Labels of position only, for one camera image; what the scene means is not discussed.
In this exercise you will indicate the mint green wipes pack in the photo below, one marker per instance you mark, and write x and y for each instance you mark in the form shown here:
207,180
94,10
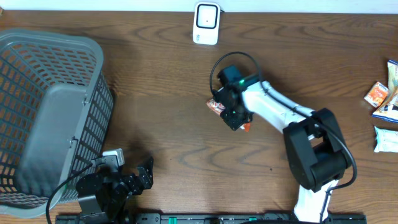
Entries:
386,140

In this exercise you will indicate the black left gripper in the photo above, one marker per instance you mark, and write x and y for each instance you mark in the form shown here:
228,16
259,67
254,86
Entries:
135,186

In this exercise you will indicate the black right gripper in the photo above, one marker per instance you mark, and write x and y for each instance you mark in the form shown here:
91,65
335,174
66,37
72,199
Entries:
234,124

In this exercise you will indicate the black aluminium rail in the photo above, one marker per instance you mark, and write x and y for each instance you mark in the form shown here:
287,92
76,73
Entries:
156,218

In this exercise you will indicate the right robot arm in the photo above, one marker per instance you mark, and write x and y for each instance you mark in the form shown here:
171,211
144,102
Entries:
316,151

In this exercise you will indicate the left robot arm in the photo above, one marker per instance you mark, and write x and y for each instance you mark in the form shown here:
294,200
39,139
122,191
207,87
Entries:
102,197

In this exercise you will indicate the grey plastic shopping basket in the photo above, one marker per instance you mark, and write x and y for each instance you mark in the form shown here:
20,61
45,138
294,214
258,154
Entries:
55,111

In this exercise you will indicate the white barcode scanner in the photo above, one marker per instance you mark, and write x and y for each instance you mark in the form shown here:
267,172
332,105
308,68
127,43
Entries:
206,23

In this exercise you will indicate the red chocolate bar wrapper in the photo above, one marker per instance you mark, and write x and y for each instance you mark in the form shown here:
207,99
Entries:
218,108

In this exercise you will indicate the yellow snack bag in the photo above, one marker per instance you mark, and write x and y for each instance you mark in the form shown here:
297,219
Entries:
388,110

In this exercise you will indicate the small orange tissue pack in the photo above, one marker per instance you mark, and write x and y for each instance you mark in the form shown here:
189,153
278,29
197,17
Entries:
377,94

